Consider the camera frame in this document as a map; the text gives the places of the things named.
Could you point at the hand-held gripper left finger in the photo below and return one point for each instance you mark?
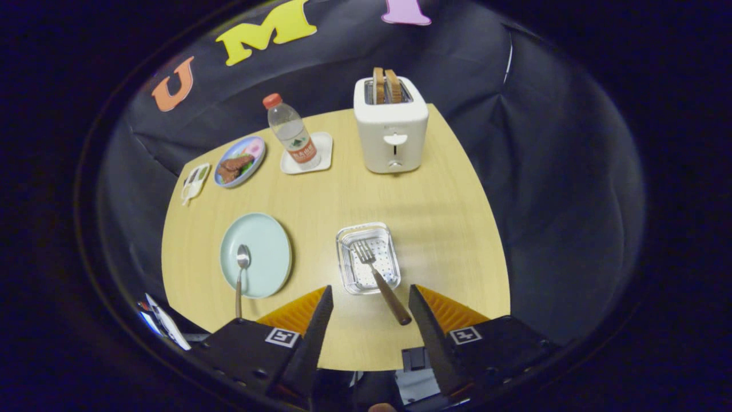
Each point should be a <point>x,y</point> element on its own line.
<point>309,343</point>

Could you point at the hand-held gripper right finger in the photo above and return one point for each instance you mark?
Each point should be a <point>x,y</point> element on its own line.
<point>432,343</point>

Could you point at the clear plastic drain tray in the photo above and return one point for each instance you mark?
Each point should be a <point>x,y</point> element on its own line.
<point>351,274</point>

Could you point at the pale green plate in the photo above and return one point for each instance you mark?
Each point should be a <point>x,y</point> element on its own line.
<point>269,252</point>

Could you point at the white and blue flat object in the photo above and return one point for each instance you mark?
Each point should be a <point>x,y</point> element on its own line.
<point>168,326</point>

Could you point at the brown meat slices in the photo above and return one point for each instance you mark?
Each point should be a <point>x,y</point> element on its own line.
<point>233,167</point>

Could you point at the white square coaster tray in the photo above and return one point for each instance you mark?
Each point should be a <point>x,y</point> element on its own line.
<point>324,150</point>

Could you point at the white compartment sauce dish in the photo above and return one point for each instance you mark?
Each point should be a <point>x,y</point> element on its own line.
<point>195,182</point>

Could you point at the colourful printed plate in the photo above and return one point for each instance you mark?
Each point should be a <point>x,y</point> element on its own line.
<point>251,150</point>

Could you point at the clear water bottle red cap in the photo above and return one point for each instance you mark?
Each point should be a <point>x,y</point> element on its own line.
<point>291,134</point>

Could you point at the white toaster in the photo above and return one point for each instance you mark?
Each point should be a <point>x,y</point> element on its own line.
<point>392,129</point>

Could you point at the toasted bread slice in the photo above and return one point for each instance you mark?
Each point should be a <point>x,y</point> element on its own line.
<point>393,87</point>
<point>378,86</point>

